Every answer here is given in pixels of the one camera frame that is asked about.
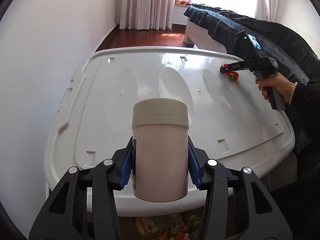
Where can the white jar with cream lid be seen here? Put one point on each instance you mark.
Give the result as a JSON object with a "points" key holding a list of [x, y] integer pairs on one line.
{"points": [[160, 155]]}

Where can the person's dark clothing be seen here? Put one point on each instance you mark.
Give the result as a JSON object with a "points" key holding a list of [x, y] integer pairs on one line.
{"points": [[300, 192]]}

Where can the white plastic box lid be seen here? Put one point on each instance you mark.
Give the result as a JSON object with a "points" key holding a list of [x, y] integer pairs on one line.
{"points": [[100, 105]]}

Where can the white bed frame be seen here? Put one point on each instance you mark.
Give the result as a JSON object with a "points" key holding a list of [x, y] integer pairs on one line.
{"points": [[197, 35]]}

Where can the person's right hand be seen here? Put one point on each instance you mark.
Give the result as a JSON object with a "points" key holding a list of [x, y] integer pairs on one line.
{"points": [[283, 87]]}

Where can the person's right forearm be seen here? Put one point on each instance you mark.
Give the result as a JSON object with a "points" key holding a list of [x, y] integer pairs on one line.
{"points": [[307, 110]]}

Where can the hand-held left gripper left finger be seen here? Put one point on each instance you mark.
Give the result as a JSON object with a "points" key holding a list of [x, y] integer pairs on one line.
{"points": [[126, 165]]}

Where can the colourful packaging pile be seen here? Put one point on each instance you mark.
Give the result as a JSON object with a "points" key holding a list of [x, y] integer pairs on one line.
{"points": [[175, 226]]}

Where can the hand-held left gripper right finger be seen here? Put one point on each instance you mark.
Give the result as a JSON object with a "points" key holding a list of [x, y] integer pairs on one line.
{"points": [[193, 165]]}

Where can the small red green toy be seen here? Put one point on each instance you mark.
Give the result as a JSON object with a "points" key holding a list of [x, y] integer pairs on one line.
{"points": [[233, 75]]}

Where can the pink white curtain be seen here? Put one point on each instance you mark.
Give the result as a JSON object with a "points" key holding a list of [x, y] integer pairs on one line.
{"points": [[267, 0], [145, 2]]}

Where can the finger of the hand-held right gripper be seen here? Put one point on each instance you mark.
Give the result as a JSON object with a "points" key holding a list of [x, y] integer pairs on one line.
{"points": [[236, 66]]}

